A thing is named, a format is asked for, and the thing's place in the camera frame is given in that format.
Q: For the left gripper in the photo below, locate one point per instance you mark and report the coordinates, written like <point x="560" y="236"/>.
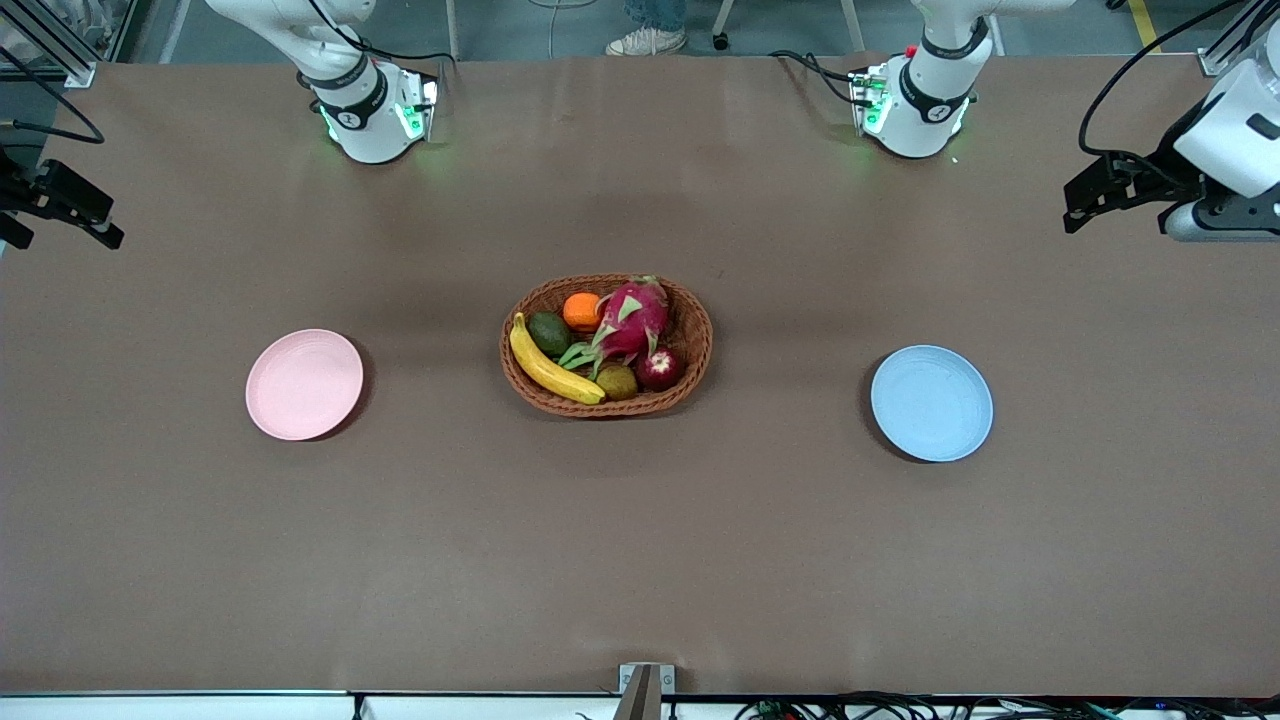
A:
<point x="1166" y="168"/>

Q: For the dark red apple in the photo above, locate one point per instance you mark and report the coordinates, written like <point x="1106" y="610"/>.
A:
<point x="660" y="370"/>

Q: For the yellow banana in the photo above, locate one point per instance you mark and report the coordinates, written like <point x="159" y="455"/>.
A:
<point x="545" y="372"/>

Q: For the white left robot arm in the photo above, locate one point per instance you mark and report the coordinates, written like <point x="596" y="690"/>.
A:
<point x="920" y="112"/>

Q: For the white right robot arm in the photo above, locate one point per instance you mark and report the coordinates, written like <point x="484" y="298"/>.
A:
<point x="372" y="125"/>

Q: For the light blue plate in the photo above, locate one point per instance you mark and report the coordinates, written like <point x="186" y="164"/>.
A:
<point x="932" y="404"/>

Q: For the pink plate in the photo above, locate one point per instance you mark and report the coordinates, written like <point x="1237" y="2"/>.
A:
<point x="304" y="385"/>

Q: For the grey chair leg with caster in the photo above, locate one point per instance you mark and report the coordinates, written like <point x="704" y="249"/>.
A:
<point x="721" y="25"/>

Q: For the brown wicker basket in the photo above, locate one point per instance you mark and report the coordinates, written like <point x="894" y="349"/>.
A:
<point x="690" y="335"/>

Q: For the pink dragon fruit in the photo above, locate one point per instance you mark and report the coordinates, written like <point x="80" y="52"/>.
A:
<point x="635" y="315"/>

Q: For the white sneaker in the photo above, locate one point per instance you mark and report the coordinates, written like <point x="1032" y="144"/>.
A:
<point x="645" y="42"/>

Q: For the blue jeans leg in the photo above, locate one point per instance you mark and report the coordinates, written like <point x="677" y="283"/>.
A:
<point x="655" y="12"/>

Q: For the dark green avocado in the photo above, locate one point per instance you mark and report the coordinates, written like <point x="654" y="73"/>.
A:
<point x="548" y="333"/>

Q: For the brown kiwi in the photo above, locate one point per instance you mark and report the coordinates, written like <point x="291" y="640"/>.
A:
<point x="617" y="382"/>

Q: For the orange fruit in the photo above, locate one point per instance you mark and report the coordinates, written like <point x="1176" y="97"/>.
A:
<point x="582" y="311"/>

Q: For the aluminium frame profile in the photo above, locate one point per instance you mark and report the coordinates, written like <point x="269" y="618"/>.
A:
<point x="1235" y="45"/>
<point x="55" y="45"/>

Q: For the white table edge rail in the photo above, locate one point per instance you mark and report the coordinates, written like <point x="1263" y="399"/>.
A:
<point x="180" y="706"/>

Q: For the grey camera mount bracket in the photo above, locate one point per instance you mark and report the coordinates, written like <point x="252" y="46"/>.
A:
<point x="645" y="692"/>

